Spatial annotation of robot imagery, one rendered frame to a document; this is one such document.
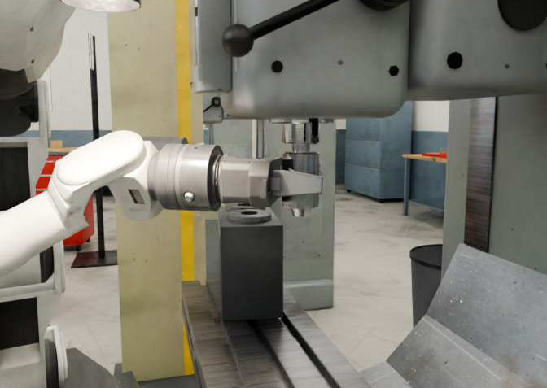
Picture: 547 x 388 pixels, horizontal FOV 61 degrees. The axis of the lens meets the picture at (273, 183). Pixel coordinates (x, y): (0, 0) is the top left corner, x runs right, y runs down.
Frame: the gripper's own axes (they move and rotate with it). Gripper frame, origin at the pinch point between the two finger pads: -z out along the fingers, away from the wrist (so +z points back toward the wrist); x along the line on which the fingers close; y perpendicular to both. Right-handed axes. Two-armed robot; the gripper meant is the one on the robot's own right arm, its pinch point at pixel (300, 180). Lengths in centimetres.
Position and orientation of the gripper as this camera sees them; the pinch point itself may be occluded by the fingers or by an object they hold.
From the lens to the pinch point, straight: 59.6
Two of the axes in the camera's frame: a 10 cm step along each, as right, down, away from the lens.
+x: 1.6, -1.2, 9.8
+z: -9.9, -0.4, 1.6
